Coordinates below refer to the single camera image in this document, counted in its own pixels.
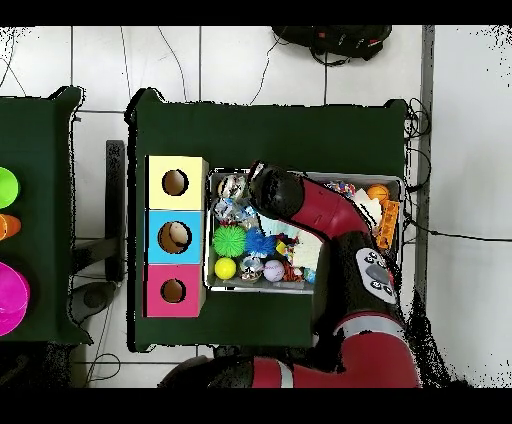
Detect green spiky ball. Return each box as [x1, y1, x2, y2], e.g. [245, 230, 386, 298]
[211, 224, 248, 258]

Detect white baseball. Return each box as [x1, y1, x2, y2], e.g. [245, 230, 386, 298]
[262, 259, 286, 284]

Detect orange toy basketball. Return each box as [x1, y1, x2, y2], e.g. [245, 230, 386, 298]
[366, 183, 391, 204]

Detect orange plastic cup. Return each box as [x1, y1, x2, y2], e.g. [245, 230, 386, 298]
[0, 213, 23, 242]

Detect wooden three-hole box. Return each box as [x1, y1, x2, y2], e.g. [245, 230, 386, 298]
[142, 154, 210, 320]

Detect black power cable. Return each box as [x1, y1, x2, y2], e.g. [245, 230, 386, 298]
[403, 211, 512, 244]

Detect orange plastic grid tray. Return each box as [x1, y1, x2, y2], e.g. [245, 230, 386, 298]
[374, 199, 401, 250]

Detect yellow ball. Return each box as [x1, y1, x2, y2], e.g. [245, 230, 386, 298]
[213, 256, 238, 281]

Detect crushed drink can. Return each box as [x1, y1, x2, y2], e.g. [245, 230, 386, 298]
[216, 173, 249, 202]

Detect green-clothed side table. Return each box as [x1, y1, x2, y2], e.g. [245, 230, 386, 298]
[0, 84, 94, 347]

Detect dark green table cloth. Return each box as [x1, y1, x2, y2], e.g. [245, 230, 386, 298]
[124, 86, 410, 354]

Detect blue spiky ball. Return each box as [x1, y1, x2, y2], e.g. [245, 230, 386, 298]
[244, 226, 278, 258]

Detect silver mesh bin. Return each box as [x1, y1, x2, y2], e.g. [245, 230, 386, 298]
[203, 167, 404, 296]

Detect magenta plastic bowl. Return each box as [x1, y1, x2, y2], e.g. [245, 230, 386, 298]
[0, 261, 32, 338]

